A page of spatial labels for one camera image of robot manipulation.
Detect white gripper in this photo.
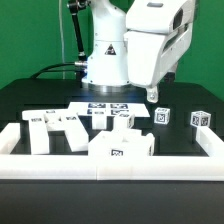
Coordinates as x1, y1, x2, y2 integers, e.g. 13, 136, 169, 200
124, 0, 196, 102

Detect white chair seat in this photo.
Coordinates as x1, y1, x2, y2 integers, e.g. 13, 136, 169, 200
88, 129, 155, 158

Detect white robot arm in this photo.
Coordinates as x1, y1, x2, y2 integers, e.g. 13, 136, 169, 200
82, 0, 196, 103

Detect white tagged cube near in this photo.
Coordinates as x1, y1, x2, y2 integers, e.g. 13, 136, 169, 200
154, 107, 170, 124

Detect white tagged cube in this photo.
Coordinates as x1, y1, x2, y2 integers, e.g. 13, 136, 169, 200
154, 107, 170, 124
190, 111, 211, 127

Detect white tagged cube far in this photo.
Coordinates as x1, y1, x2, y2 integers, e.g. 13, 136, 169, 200
190, 111, 211, 127

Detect white marker sheet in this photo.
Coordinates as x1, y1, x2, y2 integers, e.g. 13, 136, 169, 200
69, 102, 150, 117

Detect white U-shaped fence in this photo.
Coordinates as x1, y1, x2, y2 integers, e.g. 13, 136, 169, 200
0, 123, 224, 181

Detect black cable bundle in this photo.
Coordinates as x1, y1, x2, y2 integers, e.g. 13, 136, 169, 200
29, 60, 88, 80

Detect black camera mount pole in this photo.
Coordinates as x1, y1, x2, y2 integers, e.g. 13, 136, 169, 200
67, 0, 89, 61

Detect white hanging cable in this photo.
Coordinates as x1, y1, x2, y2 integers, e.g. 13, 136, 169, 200
58, 0, 66, 80

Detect white chair back frame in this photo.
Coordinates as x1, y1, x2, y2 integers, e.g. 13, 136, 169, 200
22, 109, 89, 155

